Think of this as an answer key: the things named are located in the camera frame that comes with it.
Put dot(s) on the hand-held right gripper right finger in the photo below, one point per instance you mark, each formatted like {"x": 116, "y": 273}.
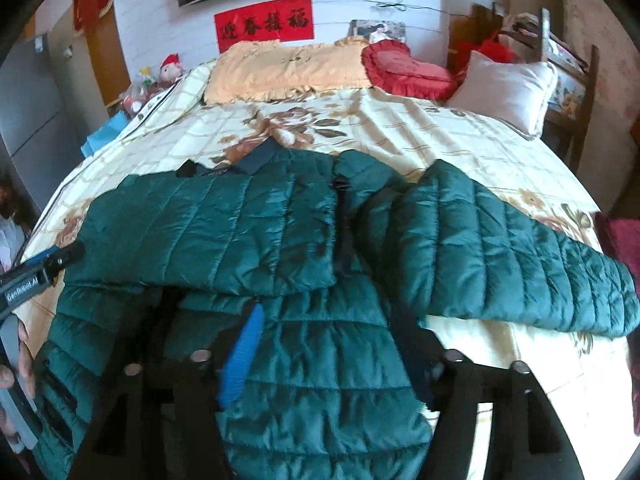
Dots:
{"x": 425, "y": 365}

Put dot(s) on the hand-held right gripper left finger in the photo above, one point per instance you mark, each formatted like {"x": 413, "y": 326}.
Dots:
{"x": 244, "y": 355}

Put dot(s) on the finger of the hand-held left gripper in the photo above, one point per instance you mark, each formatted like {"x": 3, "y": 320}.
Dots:
{"x": 55, "y": 256}

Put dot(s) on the green puffer jacket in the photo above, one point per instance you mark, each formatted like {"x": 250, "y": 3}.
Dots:
{"x": 310, "y": 240}

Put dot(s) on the person's left hand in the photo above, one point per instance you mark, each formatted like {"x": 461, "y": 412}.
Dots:
{"x": 22, "y": 355}

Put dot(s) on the blue box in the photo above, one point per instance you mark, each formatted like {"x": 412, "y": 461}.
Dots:
{"x": 105, "y": 135}

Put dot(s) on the grey refrigerator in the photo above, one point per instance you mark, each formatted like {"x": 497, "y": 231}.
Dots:
{"x": 35, "y": 110}

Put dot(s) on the clutter of bottles and bags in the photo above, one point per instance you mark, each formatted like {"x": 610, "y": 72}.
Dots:
{"x": 140, "y": 95}

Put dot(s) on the wooden door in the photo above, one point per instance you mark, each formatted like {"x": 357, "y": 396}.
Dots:
{"x": 107, "y": 55}

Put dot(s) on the plush toy with red hat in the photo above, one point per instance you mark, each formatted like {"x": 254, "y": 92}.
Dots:
{"x": 170, "y": 67}

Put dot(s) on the dark red cloth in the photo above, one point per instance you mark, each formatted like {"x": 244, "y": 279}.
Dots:
{"x": 622, "y": 245}

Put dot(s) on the bed with floral cream sheet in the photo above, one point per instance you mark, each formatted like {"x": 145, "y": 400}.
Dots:
{"x": 425, "y": 125}

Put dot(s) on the red hanging decoration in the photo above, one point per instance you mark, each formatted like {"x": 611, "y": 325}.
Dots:
{"x": 92, "y": 0}

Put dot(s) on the white pillow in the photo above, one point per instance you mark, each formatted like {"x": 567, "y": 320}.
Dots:
{"x": 505, "y": 92}

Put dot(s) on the yellow frilled pillow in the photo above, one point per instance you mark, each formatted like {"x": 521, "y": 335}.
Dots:
{"x": 285, "y": 67}

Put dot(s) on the red heart-shaped pillow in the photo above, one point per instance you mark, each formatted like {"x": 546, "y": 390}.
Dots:
{"x": 407, "y": 70}

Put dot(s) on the wooden chair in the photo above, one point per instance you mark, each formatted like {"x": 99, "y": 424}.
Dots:
{"x": 585, "y": 90}

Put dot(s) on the red bag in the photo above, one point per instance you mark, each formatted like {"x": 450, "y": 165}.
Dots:
{"x": 492, "y": 50}

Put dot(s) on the framed photo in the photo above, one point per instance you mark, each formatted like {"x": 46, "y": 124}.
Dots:
{"x": 377, "y": 30}

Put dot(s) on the red wall banner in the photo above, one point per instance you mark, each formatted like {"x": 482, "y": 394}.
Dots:
{"x": 264, "y": 24}

